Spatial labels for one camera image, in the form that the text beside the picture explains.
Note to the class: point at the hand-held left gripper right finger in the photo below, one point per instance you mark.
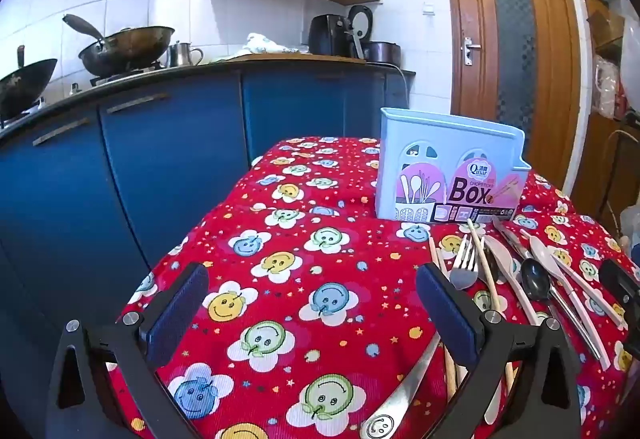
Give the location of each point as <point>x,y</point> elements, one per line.
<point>450,314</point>

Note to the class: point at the beige chopstick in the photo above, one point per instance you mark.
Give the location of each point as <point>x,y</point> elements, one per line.
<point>450,369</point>
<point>484,264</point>

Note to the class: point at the white plastic chopstick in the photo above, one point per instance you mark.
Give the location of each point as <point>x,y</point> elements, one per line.
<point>597,348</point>

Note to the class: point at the wooden shelf unit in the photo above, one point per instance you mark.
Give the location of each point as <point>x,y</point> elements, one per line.
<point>600,144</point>

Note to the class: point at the red smiley flower tablecloth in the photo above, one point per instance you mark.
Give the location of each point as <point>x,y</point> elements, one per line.
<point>350,269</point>

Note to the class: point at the white cloth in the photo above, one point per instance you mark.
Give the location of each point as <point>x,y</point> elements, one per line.
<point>260,44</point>

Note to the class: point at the dark wok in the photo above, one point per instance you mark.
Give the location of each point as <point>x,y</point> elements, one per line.
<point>25,84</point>

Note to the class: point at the blue kitchen counter cabinet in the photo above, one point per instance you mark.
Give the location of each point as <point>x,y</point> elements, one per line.
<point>175,159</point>

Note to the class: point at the white wall switch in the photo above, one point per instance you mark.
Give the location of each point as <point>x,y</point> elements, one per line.
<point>428,10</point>

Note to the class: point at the white plastic knife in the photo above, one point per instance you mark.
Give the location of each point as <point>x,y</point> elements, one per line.
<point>502,261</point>

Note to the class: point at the metal fork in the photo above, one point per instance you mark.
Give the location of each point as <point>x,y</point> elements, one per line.
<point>463,276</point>

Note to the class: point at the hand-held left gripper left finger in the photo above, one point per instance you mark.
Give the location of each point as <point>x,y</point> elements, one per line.
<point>175,314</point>

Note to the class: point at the gas stove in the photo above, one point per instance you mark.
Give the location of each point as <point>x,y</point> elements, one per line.
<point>125,78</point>

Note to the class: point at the black spoon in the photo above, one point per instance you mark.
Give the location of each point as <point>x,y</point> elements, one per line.
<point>536,281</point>

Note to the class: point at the cardboard box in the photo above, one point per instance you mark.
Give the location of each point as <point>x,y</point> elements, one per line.
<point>605,26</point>

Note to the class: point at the metal knife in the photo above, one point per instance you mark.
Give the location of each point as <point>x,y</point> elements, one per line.
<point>507,231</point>

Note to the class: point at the clear bags of goods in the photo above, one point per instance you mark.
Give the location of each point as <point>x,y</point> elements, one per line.
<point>607,84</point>

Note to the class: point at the wooden board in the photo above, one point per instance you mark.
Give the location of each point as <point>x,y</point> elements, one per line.
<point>300,59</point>

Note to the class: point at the white plastic bag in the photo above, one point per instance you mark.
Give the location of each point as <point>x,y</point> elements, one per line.
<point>631,59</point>

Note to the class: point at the light blue utensil holder box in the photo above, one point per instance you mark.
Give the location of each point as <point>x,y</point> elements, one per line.
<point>400,144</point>

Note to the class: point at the metal pitcher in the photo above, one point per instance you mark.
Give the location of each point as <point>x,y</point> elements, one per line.
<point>181,55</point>

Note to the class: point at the black air fryer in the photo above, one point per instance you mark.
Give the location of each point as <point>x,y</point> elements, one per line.
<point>327,36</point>

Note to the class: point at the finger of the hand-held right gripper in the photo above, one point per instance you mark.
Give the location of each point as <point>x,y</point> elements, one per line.
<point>620,284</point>

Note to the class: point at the wooden door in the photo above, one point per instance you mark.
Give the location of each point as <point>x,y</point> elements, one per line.
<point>465,129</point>

